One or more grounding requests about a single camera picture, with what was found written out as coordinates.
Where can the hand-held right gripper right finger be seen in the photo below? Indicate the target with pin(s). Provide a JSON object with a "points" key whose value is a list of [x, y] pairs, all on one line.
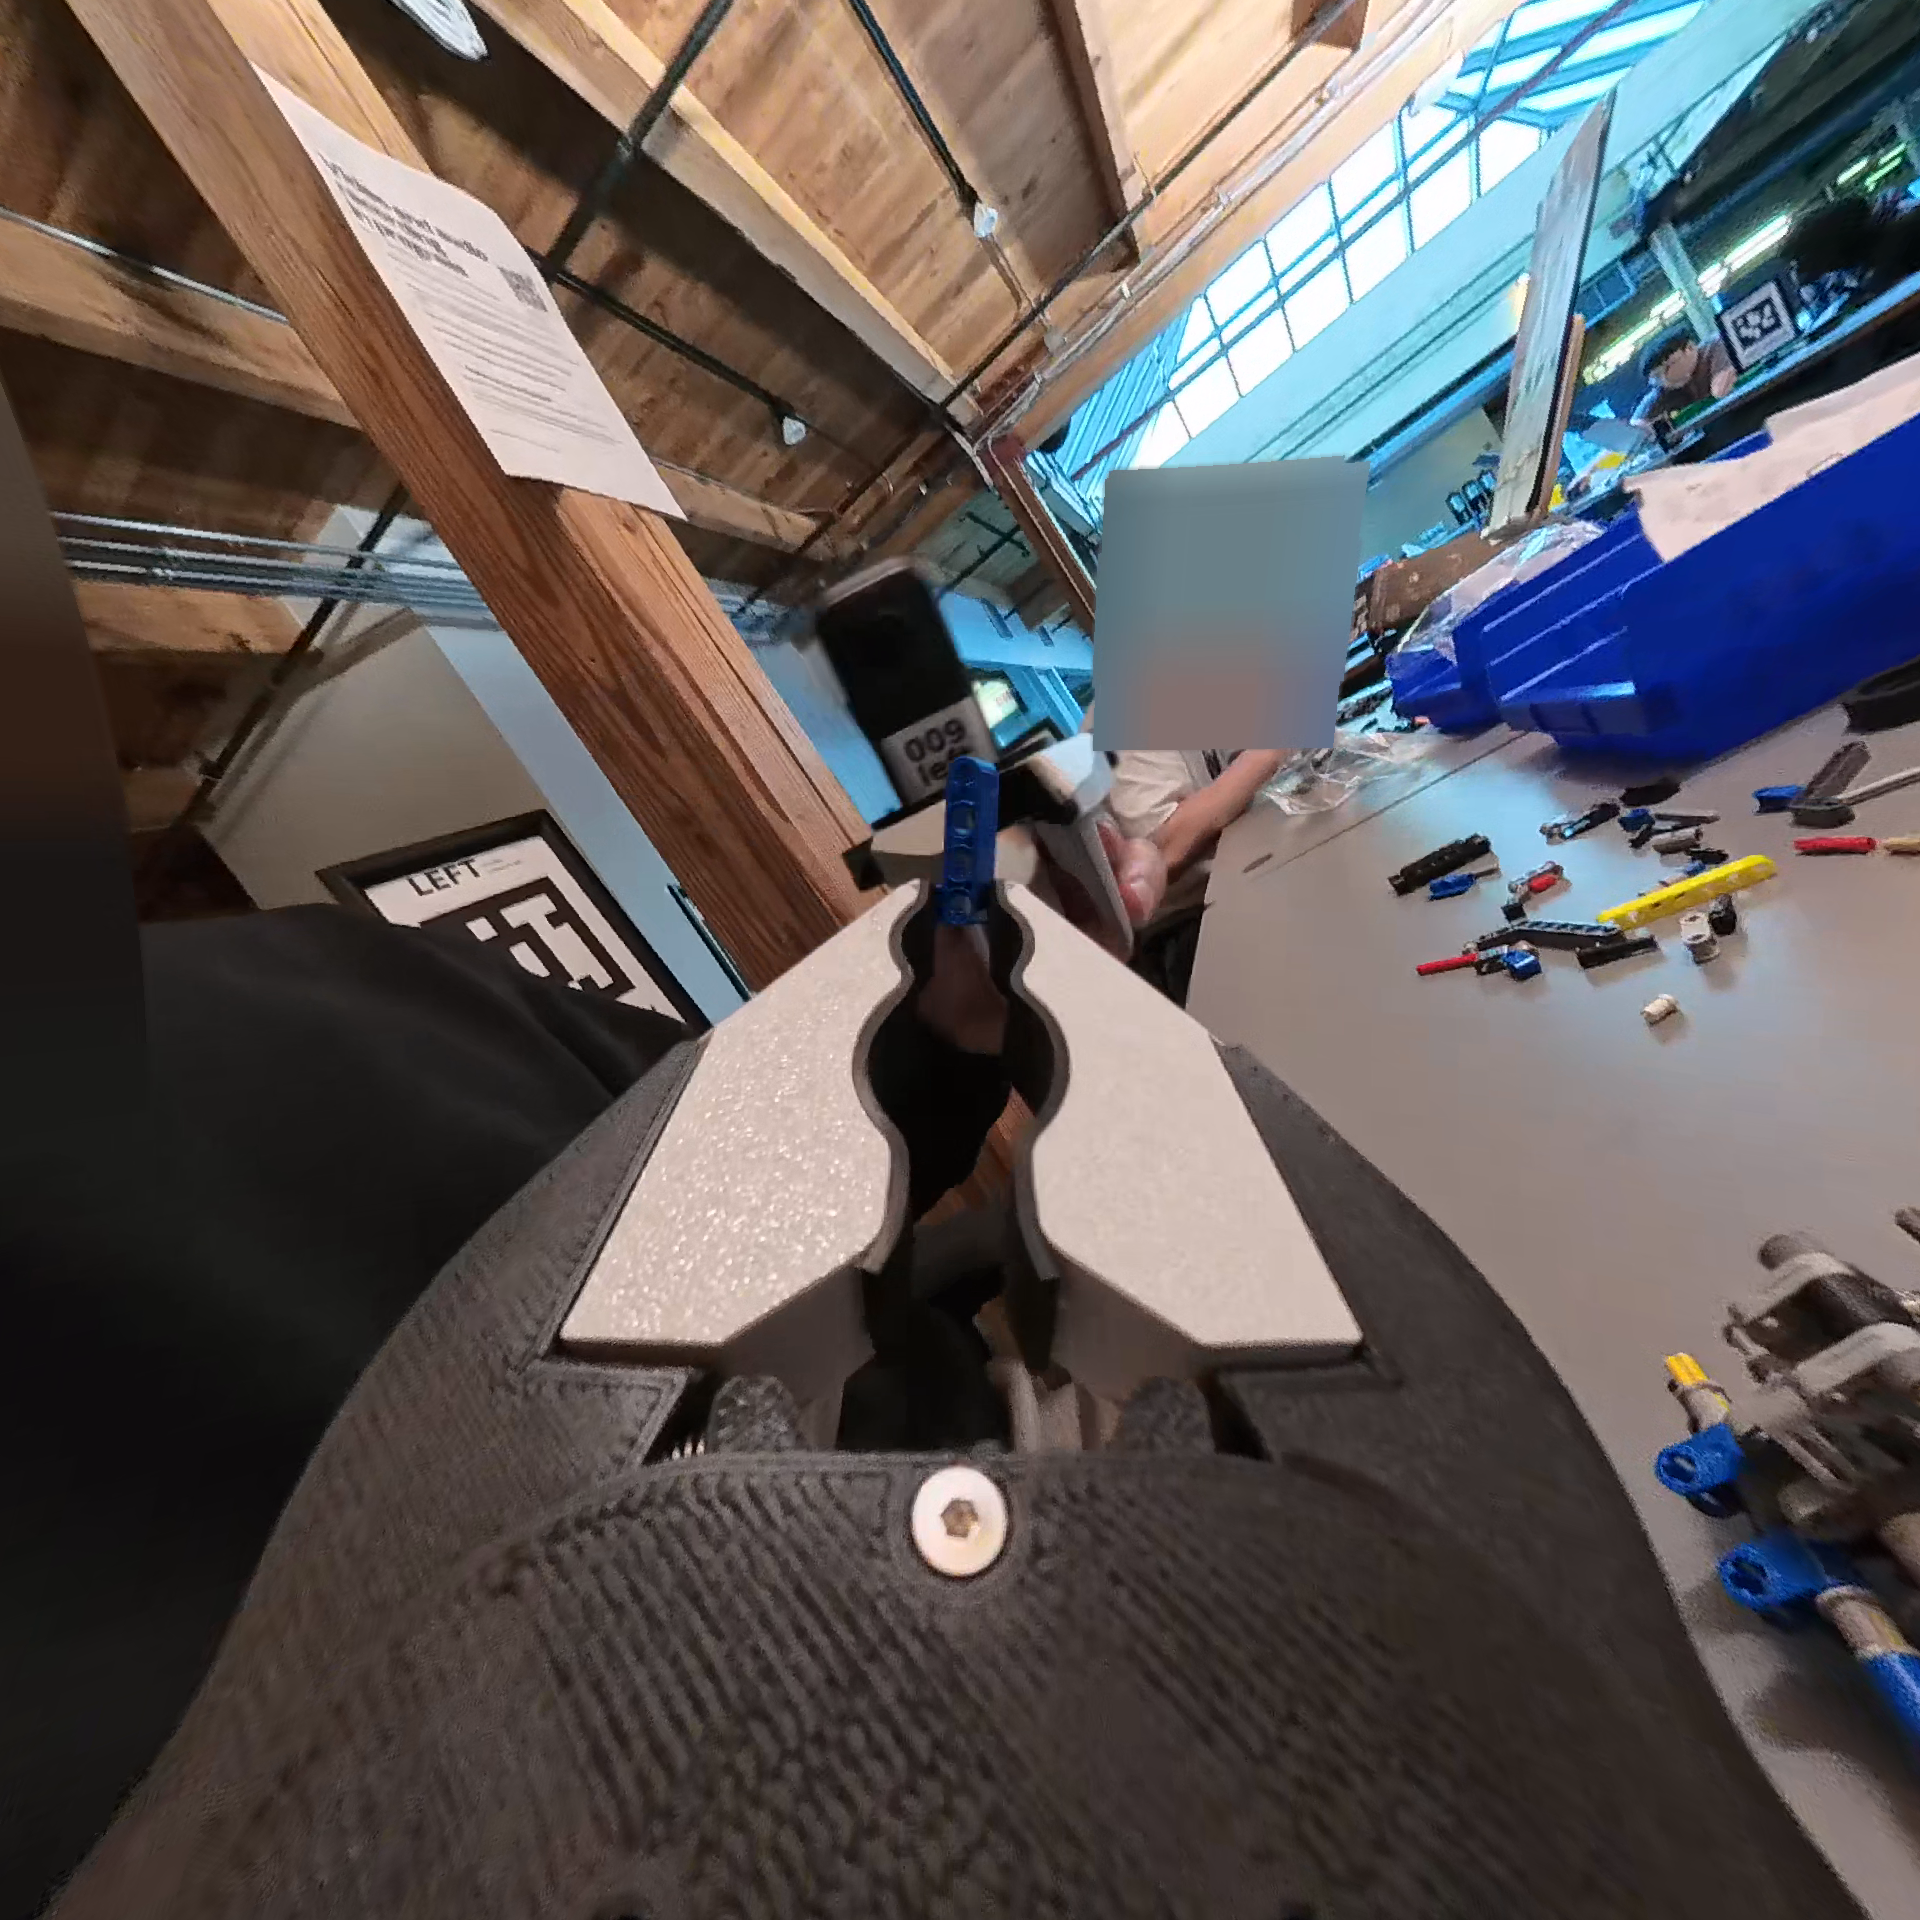
{"points": [[1185, 1201]]}

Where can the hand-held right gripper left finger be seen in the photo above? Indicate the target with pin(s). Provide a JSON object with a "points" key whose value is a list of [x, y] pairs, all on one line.
{"points": [[734, 1185]]}

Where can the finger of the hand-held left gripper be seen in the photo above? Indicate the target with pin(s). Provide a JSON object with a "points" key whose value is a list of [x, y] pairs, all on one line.
{"points": [[1083, 840], [908, 855]]}

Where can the blue angled lego beam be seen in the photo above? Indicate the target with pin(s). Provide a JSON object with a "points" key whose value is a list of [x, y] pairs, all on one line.
{"points": [[966, 825]]}

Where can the grey blue lego assembly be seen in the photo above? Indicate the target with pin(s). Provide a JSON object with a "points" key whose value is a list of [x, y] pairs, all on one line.
{"points": [[1828, 1350]]}

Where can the scattered loose lego pieces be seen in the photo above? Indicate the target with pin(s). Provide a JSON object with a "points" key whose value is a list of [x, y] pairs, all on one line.
{"points": [[1688, 889]]}

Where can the person's left hand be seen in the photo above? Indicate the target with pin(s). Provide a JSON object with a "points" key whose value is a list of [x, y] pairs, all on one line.
{"points": [[963, 991]]}

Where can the clear plastic bag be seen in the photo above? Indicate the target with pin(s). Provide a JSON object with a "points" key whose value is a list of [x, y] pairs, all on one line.
{"points": [[1334, 772], [1515, 579]]}

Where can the small blue plastic bin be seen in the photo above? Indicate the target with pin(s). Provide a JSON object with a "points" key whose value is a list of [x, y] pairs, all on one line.
{"points": [[1433, 682]]}

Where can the printed paper notice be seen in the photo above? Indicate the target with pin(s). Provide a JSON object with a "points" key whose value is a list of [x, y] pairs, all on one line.
{"points": [[465, 315]]}

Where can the skylight window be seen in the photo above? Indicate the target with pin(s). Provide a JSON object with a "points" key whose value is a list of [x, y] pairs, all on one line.
{"points": [[1306, 254]]}

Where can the large blue plastic bin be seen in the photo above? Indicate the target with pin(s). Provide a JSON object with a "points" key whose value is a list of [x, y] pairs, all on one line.
{"points": [[1724, 628]]}

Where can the metal conduit pipes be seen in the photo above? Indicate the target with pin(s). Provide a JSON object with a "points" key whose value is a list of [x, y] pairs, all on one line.
{"points": [[224, 562]]}

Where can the cardboard sign board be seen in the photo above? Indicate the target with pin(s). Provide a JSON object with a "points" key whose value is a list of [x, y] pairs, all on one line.
{"points": [[1552, 299]]}

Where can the black hand tool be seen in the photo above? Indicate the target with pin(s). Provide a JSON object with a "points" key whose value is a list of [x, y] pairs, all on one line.
{"points": [[1828, 782]]}

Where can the crumpled white paper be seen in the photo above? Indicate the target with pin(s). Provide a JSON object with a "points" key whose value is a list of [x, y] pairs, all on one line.
{"points": [[1770, 451]]}

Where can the black plastic object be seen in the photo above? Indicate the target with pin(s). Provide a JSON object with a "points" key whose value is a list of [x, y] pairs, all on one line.
{"points": [[1885, 697]]}

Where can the black white fiducial marker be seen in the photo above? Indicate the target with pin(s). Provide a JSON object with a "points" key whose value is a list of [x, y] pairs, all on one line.
{"points": [[1757, 321]]}

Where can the wooden post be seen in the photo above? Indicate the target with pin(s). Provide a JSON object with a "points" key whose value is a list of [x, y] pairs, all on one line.
{"points": [[600, 600]]}

